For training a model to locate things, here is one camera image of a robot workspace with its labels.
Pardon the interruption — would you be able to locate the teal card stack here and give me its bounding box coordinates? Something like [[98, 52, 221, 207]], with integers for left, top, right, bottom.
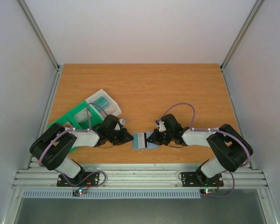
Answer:
[[94, 96, 109, 111]]

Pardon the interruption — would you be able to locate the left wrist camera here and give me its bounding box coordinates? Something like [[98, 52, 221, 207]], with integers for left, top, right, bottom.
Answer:
[[115, 118, 126, 130]]

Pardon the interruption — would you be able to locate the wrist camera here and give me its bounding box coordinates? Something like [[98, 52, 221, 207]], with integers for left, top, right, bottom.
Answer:
[[155, 120, 167, 132], [115, 118, 126, 130]]

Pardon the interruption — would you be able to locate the green plastic tray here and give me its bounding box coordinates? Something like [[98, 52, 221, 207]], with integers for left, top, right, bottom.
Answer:
[[48, 100, 105, 154]]

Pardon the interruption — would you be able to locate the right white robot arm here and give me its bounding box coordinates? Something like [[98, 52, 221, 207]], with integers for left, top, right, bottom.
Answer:
[[147, 114, 253, 186]]

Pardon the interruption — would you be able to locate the grey slotted cable duct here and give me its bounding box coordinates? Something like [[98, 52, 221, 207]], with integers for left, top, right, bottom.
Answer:
[[22, 189, 201, 200]]

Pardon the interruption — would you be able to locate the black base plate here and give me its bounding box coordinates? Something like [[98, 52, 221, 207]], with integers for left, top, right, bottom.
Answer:
[[178, 172, 224, 187], [56, 172, 100, 187]]

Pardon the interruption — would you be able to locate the grey card in tray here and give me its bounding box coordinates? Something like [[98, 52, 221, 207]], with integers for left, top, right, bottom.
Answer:
[[74, 109, 92, 123]]

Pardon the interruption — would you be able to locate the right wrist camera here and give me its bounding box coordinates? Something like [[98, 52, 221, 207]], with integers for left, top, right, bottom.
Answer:
[[155, 120, 167, 132]]

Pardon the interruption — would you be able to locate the card with magnetic stripe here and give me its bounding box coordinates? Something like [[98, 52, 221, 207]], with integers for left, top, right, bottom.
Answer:
[[133, 132, 149, 150]]

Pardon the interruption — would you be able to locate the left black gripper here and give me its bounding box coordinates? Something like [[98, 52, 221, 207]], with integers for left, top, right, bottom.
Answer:
[[107, 128, 133, 145]]

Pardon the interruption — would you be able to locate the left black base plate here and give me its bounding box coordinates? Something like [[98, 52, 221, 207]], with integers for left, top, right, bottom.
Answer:
[[56, 172, 100, 187]]

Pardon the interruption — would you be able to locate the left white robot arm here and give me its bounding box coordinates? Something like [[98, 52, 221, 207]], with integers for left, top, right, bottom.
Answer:
[[29, 114, 133, 186]]

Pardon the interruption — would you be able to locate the clear plastic bin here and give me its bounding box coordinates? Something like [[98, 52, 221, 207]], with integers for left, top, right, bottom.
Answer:
[[85, 89, 122, 119]]

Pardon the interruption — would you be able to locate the blue card holder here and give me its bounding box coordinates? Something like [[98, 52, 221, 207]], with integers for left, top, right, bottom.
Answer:
[[132, 132, 159, 150]]

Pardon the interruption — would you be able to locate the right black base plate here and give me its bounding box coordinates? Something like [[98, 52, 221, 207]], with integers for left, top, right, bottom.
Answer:
[[178, 172, 224, 187]]

